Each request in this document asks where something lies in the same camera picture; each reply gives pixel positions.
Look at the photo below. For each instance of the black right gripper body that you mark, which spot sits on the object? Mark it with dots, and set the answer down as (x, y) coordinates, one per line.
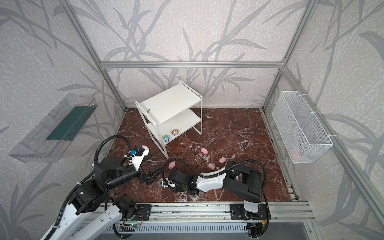
(167, 178)

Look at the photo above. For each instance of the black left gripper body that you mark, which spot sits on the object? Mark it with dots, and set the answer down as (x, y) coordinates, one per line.
(144, 176)

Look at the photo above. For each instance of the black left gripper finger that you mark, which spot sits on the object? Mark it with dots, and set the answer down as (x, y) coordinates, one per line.
(150, 179)
(154, 172)

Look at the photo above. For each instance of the blue cat figure teal hat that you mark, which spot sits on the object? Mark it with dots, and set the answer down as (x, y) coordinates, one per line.
(166, 138)

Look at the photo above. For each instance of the blue cat figure flower collar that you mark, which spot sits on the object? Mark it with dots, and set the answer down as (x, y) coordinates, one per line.
(175, 132)

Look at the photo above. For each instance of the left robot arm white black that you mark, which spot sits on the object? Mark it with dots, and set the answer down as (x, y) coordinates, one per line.
(86, 197)

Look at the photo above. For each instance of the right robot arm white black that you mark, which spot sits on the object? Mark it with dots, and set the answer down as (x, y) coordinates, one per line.
(246, 179)

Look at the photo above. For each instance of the white two-tier metal shelf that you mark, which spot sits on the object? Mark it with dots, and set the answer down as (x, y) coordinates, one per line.
(180, 107)

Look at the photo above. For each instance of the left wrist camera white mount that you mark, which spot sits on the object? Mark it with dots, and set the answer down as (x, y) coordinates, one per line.
(136, 156)

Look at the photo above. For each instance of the clear plastic wall bin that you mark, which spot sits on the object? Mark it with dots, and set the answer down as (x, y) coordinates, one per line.
(49, 139)

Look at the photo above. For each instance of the white wire mesh basket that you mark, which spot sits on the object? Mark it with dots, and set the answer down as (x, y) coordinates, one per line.
(303, 135)

